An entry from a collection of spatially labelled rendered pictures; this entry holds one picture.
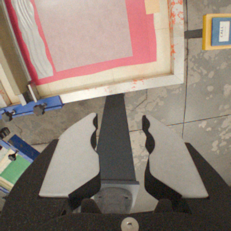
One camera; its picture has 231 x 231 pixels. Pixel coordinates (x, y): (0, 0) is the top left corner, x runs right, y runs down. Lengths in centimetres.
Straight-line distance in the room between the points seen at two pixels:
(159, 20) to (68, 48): 34
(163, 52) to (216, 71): 141
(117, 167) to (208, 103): 166
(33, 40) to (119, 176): 60
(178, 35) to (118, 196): 58
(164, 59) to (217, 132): 199
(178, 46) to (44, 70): 50
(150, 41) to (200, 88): 139
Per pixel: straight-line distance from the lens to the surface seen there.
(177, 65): 53
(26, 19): 60
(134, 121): 174
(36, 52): 58
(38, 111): 54
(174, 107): 179
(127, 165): 57
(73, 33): 54
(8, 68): 54
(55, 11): 57
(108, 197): 50
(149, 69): 53
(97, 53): 52
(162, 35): 54
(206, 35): 62
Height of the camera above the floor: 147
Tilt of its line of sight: 61 degrees down
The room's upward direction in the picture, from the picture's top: 180 degrees clockwise
